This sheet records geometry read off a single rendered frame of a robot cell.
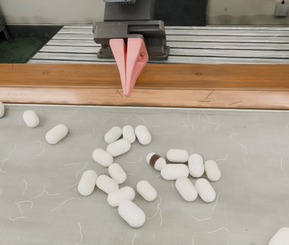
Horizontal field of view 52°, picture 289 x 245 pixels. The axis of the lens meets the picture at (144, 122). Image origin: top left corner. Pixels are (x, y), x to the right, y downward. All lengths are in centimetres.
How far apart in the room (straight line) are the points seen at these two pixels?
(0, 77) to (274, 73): 53
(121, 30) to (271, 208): 30
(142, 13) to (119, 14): 3
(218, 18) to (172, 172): 216
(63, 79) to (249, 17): 204
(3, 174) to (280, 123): 42
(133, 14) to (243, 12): 208
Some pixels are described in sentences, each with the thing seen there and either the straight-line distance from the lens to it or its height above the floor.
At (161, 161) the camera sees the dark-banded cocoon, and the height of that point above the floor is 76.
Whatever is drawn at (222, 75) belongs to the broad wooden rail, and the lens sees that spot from 56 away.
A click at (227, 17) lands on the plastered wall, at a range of 248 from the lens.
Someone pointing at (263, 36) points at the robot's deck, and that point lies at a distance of 97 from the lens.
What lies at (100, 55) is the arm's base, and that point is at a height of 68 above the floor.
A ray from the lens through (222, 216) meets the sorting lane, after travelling 37.
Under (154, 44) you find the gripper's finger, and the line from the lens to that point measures 46.
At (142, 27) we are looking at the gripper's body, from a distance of 43.
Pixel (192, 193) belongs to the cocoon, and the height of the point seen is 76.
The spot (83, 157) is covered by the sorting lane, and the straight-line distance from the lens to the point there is 45.
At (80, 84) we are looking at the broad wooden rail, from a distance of 56.
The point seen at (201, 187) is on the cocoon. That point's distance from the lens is 37.
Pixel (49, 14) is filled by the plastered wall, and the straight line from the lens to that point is 283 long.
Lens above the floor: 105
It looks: 40 degrees down
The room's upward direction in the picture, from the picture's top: 5 degrees counter-clockwise
